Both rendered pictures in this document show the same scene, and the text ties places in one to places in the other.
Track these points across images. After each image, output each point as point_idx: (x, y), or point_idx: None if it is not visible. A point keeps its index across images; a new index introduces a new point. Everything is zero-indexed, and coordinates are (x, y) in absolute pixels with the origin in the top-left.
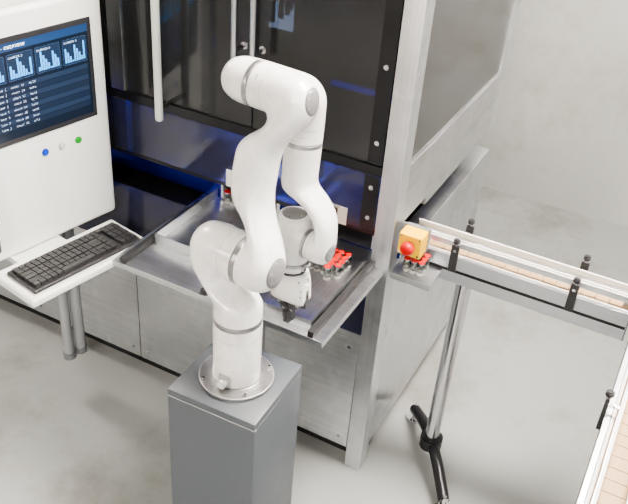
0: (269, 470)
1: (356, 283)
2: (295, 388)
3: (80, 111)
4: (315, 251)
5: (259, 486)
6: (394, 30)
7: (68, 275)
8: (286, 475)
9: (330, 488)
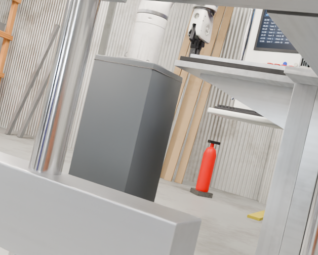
0: (100, 123)
1: (256, 66)
2: (141, 77)
3: None
4: None
5: (87, 122)
6: None
7: (233, 110)
8: (117, 165)
9: None
